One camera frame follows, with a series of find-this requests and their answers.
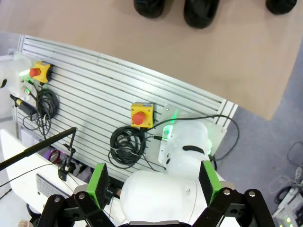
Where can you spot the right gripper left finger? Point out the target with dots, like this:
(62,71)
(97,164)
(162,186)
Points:
(97,189)

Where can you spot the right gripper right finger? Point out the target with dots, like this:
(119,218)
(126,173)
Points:
(210,184)

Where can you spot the black leather dress shoe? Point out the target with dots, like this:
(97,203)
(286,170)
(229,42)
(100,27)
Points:
(201,14)
(148,9)
(281,7)

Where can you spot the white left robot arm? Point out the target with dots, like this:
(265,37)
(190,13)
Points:
(13,71)

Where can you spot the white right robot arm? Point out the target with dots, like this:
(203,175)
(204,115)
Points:
(154,198)

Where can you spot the black clamp stand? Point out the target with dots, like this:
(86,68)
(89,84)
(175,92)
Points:
(62,173)

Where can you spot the grey keyboard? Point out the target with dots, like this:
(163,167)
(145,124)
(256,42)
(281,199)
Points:
(49,186)

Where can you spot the white operator desk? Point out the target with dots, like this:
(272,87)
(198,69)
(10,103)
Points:
(23,179)

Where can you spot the black boom pole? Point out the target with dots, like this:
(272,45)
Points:
(35,147)

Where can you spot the grey equipment box with lights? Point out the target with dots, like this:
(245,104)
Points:
(291,208)

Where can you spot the yellow emergency stop button box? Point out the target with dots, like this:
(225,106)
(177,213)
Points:
(142,116)
(41,71)

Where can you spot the slotted aluminium base plate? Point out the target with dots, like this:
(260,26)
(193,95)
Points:
(94,89)

